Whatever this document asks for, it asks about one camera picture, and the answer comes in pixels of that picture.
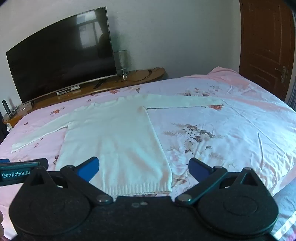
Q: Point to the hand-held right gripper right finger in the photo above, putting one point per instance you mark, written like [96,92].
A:
[197,168]

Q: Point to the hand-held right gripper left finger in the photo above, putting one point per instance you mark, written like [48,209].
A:
[88,168]

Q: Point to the white knit sweater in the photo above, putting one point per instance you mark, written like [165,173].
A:
[115,139]

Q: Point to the pink floral bed sheet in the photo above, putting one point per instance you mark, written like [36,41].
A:
[219,134]

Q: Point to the black remote control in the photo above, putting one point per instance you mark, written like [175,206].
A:
[6,107]

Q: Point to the silver set-top box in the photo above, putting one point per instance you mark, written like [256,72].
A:
[68,90]

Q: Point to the wooden television stand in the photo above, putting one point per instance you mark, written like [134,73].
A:
[129,80]

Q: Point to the glass cylinder table lamp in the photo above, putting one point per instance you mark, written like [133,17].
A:
[120,61]

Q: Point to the black flat screen television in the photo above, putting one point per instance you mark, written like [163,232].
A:
[60,53]

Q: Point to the brown wooden door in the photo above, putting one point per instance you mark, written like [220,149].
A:
[263,41]

